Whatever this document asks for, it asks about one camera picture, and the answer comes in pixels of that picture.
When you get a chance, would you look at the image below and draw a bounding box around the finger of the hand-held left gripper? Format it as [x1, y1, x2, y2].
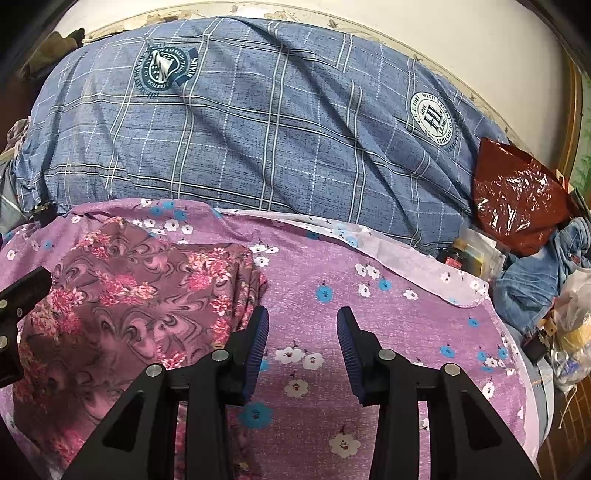
[0, 267, 52, 388]

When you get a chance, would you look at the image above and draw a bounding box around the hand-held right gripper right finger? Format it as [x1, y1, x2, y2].
[336, 305, 542, 480]

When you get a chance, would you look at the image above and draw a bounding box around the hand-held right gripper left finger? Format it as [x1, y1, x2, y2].
[60, 305, 271, 480]

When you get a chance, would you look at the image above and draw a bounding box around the maroon floral shirt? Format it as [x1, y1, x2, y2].
[9, 217, 271, 480]

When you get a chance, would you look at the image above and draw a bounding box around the purple floral blanket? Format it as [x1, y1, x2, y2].
[0, 198, 541, 480]

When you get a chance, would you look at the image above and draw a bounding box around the dark bottle with red label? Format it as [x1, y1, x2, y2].
[438, 247, 465, 271]

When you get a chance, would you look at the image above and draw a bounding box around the pale lilac cloth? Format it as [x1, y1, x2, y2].
[4, 117, 33, 156]

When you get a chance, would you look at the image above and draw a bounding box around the clear plastic packet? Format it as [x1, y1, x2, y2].
[452, 226, 509, 280]

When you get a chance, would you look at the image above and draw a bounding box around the blue denim garment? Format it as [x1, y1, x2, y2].
[501, 217, 591, 335]

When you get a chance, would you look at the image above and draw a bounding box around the brown wooden headboard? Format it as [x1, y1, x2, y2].
[0, 51, 33, 153]

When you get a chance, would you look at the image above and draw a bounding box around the blue plaid quilt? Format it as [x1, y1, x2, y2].
[14, 16, 509, 259]

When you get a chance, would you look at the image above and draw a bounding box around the dark red plastic bag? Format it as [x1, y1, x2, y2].
[472, 137, 573, 257]

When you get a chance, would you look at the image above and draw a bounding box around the clear plastic bag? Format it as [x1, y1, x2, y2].
[549, 265, 591, 393]

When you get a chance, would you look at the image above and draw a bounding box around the olive green cloth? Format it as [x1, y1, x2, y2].
[21, 28, 86, 79]

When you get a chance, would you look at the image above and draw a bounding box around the wooden framed panel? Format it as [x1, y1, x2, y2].
[554, 46, 591, 195]

